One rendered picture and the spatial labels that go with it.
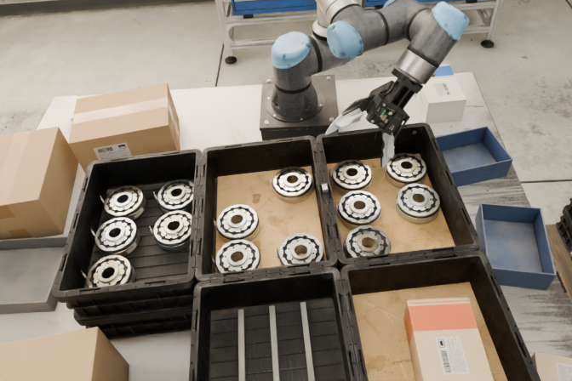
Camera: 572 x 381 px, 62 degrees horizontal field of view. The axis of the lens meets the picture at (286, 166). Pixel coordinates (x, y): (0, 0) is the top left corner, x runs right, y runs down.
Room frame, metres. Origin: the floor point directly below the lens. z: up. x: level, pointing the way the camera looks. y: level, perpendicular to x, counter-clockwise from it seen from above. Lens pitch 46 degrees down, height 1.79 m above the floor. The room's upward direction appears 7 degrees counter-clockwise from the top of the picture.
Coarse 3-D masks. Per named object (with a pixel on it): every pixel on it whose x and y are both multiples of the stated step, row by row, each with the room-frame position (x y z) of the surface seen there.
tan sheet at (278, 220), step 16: (224, 176) 0.91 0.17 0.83; (240, 176) 0.90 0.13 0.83; (256, 176) 0.89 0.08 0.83; (272, 176) 0.89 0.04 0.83; (224, 192) 0.85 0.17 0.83; (240, 192) 0.84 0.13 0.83; (256, 192) 0.83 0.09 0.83; (272, 192) 0.83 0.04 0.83; (224, 208) 0.79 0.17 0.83; (256, 208) 0.78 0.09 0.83; (272, 208) 0.77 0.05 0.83; (288, 208) 0.77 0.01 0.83; (304, 208) 0.76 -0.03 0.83; (272, 224) 0.72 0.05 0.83; (288, 224) 0.72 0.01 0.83; (304, 224) 0.71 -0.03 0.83; (320, 224) 0.71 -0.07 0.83; (256, 240) 0.68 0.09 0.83; (272, 240) 0.68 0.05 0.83; (320, 240) 0.66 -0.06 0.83; (272, 256) 0.63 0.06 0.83
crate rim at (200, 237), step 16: (240, 144) 0.92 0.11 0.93; (256, 144) 0.91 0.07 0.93; (272, 144) 0.91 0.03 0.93; (320, 176) 0.77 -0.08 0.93; (320, 192) 0.72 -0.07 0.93; (336, 256) 0.55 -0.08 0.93; (224, 272) 0.54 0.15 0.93; (240, 272) 0.54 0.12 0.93; (256, 272) 0.53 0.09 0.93; (272, 272) 0.53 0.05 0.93
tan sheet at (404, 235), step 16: (368, 160) 0.90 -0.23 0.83; (384, 176) 0.84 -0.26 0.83; (336, 192) 0.80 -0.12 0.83; (384, 192) 0.78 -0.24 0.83; (384, 208) 0.73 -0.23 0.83; (384, 224) 0.68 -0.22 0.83; (400, 224) 0.68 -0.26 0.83; (416, 224) 0.67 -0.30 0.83; (432, 224) 0.67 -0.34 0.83; (400, 240) 0.63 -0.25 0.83; (416, 240) 0.63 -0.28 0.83; (432, 240) 0.62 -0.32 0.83; (448, 240) 0.62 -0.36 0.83
